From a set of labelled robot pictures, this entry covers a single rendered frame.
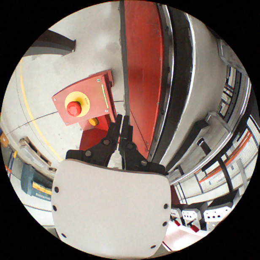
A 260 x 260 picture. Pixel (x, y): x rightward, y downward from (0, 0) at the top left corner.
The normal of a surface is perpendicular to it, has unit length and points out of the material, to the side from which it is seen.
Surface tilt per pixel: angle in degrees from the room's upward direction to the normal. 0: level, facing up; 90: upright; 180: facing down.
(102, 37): 0
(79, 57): 0
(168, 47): 90
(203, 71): 0
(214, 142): 90
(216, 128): 90
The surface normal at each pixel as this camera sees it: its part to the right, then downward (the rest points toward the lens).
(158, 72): -0.98, 0.18
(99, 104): 0.22, 0.67
